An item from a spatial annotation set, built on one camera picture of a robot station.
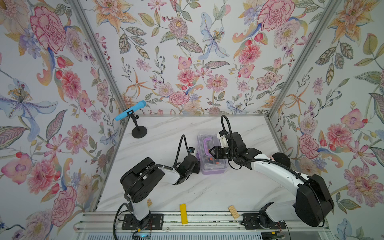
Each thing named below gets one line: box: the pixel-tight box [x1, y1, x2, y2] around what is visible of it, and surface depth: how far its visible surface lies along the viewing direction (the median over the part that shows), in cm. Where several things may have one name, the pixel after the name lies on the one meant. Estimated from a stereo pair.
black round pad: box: [272, 152, 291, 168], surface depth 90 cm
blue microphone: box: [114, 100, 147, 121], surface depth 95 cm
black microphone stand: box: [126, 109, 148, 139], surface depth 111 cm
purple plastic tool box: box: [196, 131, 228, 175], surface depth 88 cm
